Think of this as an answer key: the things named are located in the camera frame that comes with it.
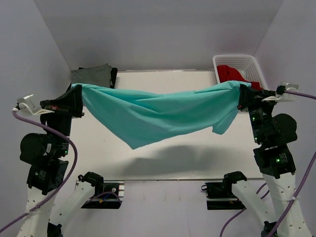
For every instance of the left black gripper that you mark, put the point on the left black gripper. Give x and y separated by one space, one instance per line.
70 104

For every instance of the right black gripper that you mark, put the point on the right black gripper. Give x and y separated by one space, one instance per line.
249 96

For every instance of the teal t shirt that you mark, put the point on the teal t shirt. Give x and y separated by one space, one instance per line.
141 118

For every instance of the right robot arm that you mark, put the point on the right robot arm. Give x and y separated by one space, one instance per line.
275 162

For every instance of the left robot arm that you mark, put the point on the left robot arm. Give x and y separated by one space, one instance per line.
47 174

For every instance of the red t shirt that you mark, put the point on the red t shirt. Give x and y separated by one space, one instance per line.
227 73

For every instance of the white plastic basket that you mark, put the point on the white plastic basket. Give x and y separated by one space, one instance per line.
245 64

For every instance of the folded grey t shirt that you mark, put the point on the folded grey t shirt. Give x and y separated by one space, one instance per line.
99 75

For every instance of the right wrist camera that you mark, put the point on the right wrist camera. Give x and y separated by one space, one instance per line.
281 94

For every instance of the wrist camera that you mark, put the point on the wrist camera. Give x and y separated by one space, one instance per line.
281 94
30 106

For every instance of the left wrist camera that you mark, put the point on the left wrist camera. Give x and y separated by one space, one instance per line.
30 106

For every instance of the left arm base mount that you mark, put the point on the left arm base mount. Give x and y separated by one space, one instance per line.
108 196

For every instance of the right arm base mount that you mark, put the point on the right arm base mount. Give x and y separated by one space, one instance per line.
219 198

